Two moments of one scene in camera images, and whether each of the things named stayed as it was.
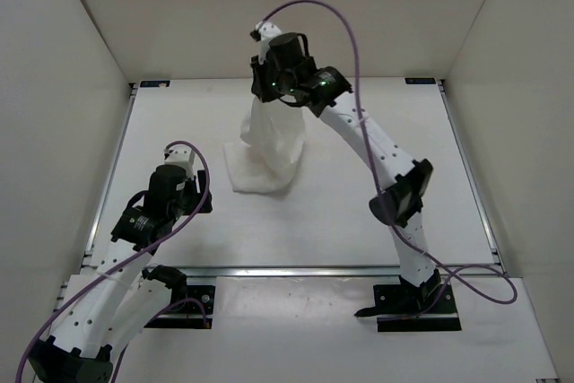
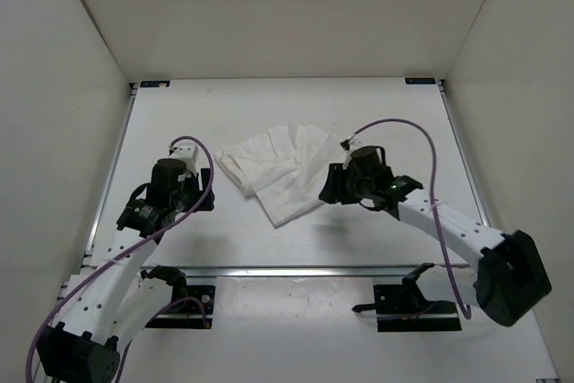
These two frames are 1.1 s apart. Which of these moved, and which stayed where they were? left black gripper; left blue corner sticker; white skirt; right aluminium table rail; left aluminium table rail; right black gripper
Moved: right black gripper; white skirt
Stayed: left black gripper; left aluminium table rail; left blue corner sticker; right aluminium table rail
